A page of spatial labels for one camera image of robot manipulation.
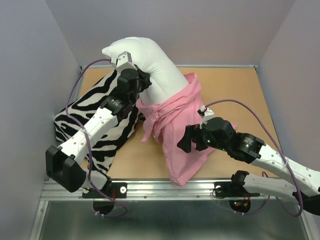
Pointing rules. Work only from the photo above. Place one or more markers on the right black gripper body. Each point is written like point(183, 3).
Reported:
point(205, 139)

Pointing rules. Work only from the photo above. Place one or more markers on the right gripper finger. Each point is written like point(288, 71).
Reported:
point(186, 144)
point(193, 131)

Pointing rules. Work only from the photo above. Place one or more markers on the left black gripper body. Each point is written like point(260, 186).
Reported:
point(142, 84)

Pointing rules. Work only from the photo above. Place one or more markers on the plain pink pillow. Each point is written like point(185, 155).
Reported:
point(167, 122)

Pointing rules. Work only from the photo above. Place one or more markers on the white pillow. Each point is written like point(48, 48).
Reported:
point(166, 79)

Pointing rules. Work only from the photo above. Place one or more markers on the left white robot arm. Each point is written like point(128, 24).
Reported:
point(63, 163)

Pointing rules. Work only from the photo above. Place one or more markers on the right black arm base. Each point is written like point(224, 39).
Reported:
point(230, 189)

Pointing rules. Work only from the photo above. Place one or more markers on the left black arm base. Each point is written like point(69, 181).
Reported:
point(113, 189)

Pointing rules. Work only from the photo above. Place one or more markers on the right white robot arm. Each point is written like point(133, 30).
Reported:
point(294, 182)

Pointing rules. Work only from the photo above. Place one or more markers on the zebra striped pillow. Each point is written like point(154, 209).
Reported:
point(67, 121)

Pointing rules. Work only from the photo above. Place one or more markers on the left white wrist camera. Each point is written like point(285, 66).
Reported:
point(124, 61)

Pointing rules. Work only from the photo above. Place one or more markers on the aluminium frame rail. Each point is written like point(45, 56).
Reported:
point(145, 190)

